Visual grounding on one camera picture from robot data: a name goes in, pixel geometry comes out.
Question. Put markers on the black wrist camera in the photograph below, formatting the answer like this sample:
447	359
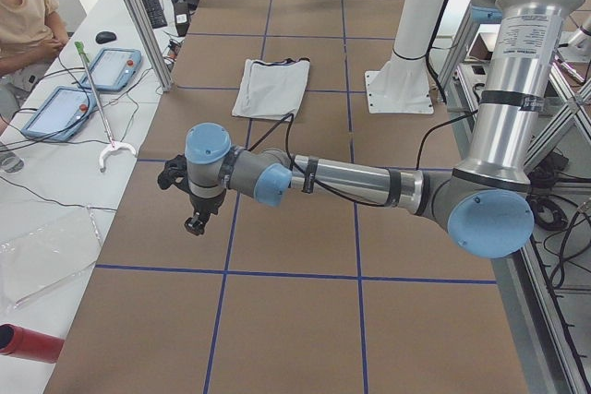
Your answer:
174	173

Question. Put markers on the blue teach pendant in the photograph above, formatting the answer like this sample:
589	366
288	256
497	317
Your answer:
61	115
112	68

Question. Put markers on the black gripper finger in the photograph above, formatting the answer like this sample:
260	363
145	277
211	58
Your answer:
196	223

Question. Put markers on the person in beige shirt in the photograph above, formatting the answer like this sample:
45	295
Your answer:
32	36

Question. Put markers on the far blue teach pendant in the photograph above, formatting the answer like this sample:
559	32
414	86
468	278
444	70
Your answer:
112	68

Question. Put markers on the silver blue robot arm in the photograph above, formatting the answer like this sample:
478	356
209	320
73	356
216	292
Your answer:
480	202

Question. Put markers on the grey cartoon print t-shirt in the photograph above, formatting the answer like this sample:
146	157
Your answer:
272	90

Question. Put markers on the black computer mouse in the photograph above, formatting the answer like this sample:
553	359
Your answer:
104	37

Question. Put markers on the grey aluminium frame post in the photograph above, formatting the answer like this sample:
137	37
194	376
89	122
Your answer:
142	24

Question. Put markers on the black power adapter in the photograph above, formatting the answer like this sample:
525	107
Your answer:
181	17

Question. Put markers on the clear plastic sheet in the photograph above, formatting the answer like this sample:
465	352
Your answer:
37	263

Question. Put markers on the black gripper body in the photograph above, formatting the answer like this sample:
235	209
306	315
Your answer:
206	204

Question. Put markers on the white reacher grabber tool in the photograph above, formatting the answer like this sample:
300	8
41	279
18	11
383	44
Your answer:
113	144

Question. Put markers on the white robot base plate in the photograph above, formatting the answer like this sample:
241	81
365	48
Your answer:
401	85

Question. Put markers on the black keyboard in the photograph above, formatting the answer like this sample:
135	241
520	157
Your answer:
155	13

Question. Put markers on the red cylinder bottle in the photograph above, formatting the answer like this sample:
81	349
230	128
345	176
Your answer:
30	344

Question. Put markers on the near blue teach pendant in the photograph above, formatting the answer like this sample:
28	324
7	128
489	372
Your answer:
61	115

